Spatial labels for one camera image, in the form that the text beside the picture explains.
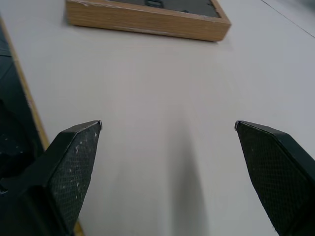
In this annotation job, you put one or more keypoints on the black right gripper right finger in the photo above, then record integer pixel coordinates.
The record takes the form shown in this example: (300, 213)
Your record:
(278, 177)

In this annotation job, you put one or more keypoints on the wooden tray with dark inlay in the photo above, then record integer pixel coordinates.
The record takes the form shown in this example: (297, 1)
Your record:
(147, 18)

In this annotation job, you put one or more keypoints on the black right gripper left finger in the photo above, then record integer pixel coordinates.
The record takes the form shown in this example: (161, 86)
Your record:
(61, 172)

